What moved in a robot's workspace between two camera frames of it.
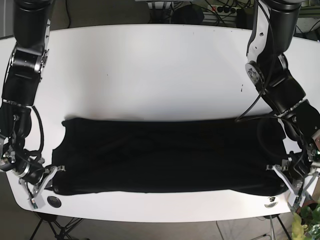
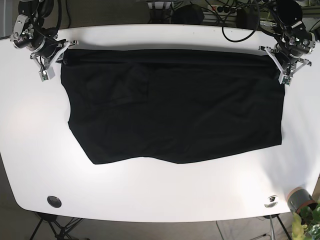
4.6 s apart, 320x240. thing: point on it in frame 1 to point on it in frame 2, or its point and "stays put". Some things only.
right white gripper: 295,193 to 285,77
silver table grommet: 271,202 stays put
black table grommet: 54,201 stays put
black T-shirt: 102,155 to 173,106
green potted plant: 306,224 stays put
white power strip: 218,10 stays put
